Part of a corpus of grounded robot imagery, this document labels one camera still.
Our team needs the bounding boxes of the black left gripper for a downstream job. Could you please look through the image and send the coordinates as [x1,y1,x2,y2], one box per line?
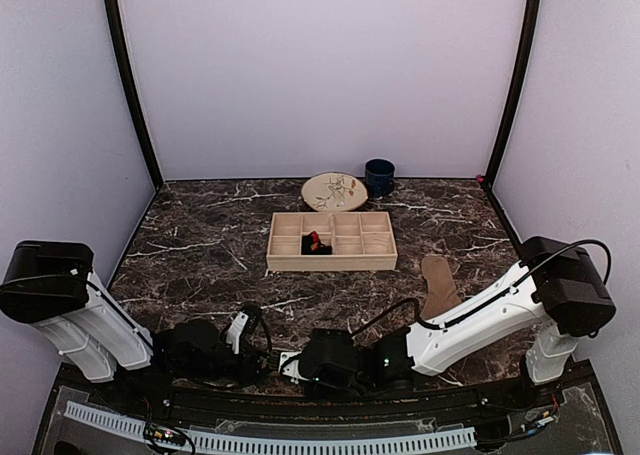
[176,342,276,388]

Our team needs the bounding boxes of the black argyle sock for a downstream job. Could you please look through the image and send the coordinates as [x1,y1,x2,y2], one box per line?
[301,231,333,256]

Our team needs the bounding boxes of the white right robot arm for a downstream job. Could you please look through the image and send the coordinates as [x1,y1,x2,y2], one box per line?
[274,236,616,409]

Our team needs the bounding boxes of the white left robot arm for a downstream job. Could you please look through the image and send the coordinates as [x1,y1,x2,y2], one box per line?
[1,240,270,411]

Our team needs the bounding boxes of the wooden compartment tray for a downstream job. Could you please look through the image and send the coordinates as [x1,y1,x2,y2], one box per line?
[266,212,398,272]

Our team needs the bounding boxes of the tan plain sock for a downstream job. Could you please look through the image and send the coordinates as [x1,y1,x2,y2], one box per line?
[421,255,462,320]

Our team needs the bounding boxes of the patterned ceramic plate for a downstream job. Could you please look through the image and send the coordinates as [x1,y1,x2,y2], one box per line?
[301,172,368,213]

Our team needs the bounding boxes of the dark blue mug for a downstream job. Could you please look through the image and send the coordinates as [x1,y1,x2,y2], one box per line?
[365,159,395,198]

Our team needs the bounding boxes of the white slotted cable duct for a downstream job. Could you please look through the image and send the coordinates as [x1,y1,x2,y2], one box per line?
[63,401,477,455]

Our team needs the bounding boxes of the left black corner post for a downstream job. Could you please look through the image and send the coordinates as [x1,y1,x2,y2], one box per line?
[103,0,164,191]

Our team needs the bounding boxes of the black corner post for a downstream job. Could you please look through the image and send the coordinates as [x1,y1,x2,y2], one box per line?
[484,0,541,187]
[103,0,164,191]

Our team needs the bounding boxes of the right black corner post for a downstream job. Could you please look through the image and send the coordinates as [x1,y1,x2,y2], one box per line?
[484,0,541,187]

